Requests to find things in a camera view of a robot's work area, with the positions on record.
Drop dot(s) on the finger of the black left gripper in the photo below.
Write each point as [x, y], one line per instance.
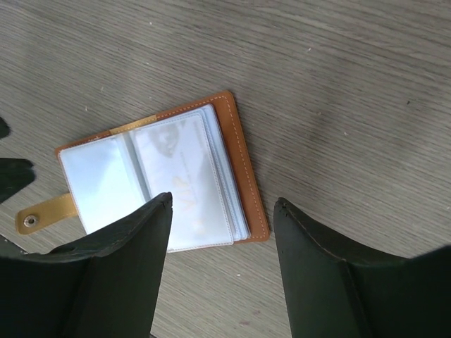
[4, 128]
[15, 175]

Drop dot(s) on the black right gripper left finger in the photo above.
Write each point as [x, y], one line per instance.
[105, 284]

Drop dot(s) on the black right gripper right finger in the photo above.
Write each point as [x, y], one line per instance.
[337, 287]

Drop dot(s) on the brown leather card holder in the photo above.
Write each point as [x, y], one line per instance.
[106, 183]

